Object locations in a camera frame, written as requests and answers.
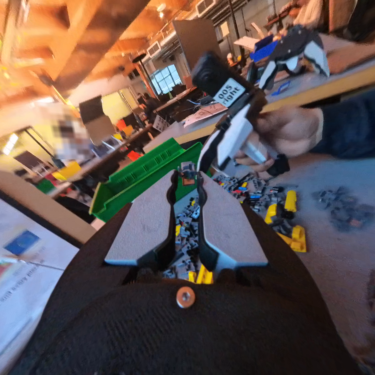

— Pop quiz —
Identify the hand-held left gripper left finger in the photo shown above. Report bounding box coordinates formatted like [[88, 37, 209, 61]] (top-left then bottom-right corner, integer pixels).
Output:
[[104, 170, 178, 269]]

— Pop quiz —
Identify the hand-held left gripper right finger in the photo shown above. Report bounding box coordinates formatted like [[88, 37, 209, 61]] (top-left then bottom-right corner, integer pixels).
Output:
[[196, 171, 270, 275]]

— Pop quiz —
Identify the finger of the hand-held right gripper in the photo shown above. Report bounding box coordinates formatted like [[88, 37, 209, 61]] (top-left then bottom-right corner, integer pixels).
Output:
[[217, 106, 254, 170], [196, 126, 222, 173]]

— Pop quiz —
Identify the small dark grey brick piece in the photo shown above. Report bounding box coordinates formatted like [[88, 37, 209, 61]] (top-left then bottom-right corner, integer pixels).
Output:
[[179, 162, 197, 187]]

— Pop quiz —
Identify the pile of grey brick parts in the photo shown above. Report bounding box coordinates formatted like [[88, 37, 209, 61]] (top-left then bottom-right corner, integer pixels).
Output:
[[164, 170, 299, 282]]

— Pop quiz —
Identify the yellow brick beam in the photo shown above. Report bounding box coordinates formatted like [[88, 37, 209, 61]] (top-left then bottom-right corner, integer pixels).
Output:
[[284, 190, 298, 213]]

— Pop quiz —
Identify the person's right forearm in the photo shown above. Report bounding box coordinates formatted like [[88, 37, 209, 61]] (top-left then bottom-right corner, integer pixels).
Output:
[[311, 88, 375, 159]]

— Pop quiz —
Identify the grey desk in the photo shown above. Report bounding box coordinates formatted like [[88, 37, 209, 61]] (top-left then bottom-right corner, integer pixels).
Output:
[[88, 141, 375, 375]]

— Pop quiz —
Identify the person's right hand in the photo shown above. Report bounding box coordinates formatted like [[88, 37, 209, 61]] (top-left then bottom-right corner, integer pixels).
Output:
[[235, 106, 324, 175]]

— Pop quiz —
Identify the green plastic bin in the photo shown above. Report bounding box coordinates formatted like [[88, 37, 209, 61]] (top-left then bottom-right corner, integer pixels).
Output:
[[89, 138, 204, 222]]

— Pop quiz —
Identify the yellow pointed brick piece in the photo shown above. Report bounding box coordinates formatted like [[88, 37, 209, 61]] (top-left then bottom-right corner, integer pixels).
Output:
[[264, 202, 308, 254]]

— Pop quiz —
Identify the idle black white gripper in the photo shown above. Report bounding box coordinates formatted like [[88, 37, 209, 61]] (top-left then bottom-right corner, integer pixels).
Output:
[[258, 25, 330, 89]]

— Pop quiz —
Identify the wooden document stand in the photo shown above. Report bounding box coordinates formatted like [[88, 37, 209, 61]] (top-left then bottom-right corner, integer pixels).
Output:
[[0, 170, 97, 358]]

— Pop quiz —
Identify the wooden edged background table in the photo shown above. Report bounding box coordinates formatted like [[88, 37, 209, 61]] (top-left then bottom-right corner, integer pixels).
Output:
[[144, 35, 375, 147]]

